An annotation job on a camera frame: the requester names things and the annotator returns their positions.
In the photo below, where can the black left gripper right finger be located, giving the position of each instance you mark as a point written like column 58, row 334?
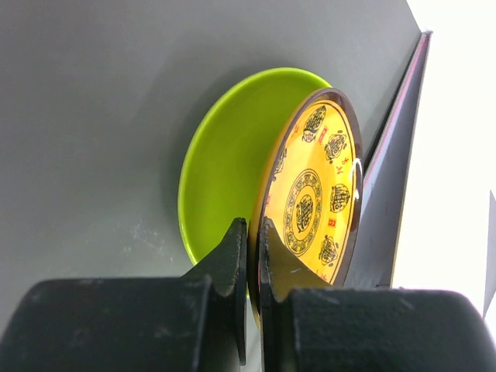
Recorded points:
column 307, row 325

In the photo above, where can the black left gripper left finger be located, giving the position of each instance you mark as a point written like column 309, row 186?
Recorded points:
column 195, row 322

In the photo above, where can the yellow patterned plate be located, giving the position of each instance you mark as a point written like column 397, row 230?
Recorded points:
column 307, row 211

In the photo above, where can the lime green plate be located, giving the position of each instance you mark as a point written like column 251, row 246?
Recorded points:
column 225, row 161

